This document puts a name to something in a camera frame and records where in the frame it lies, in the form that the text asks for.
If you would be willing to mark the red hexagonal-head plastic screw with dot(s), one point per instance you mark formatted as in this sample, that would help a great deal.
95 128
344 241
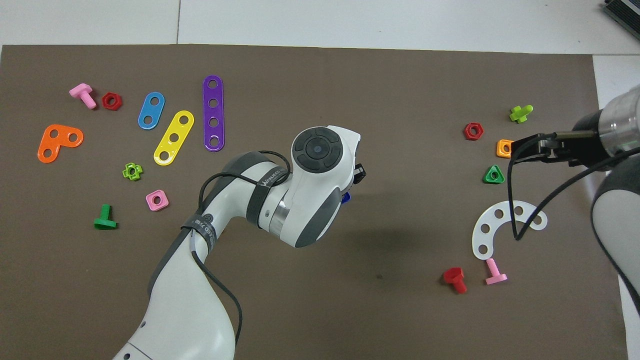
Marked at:
454 275

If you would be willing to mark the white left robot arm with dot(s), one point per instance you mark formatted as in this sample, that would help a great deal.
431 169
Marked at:
300 197

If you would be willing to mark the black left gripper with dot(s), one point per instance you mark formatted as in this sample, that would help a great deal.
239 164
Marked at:
359 173

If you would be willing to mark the pink square plastic nut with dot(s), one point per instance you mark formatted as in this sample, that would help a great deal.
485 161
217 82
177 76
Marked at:
163 205

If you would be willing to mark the orange square plastic nut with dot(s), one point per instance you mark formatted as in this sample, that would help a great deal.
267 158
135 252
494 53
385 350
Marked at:
501 148

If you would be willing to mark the purple four-hole plastic plate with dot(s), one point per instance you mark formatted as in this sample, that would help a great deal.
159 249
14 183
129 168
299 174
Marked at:
213 113

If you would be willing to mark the red hexagonal plastic nut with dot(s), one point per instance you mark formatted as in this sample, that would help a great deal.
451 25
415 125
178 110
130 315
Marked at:
106 101
467 131

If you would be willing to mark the lime green cross nut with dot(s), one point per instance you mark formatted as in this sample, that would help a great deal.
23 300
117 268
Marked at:
137 171

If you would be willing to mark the pink plastic screw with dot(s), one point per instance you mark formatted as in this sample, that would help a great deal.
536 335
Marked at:
80 91
495 277

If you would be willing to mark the green triangular plastic nut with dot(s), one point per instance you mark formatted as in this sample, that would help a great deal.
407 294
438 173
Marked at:
487 179

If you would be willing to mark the orange angled three-hole plate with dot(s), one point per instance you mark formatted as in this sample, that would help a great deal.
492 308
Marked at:
54 142

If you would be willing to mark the white curved five-hole plate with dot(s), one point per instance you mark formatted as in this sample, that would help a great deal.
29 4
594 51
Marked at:
483 238

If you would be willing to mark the brown table mat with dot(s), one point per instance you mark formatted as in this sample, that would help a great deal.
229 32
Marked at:
320 100

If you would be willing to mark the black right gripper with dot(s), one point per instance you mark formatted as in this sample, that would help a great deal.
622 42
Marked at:
582 145

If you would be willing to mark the dark green plastic screw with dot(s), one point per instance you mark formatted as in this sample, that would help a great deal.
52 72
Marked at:
105 223

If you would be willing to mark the yellow three-hole plastic plate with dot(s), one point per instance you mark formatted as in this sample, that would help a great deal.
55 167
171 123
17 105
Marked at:
179 129

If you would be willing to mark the grey ribbed metal device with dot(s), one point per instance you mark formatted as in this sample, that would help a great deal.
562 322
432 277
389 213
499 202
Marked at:
625 12

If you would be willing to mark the lime green cross screw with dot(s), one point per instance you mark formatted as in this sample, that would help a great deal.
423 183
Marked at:
520 114

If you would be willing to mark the blue square plastic nut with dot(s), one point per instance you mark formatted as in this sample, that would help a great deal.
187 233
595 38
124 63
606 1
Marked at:
346 198

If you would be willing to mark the blue two-hole plastic plate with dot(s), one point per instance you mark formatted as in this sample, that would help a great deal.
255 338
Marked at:
151 111

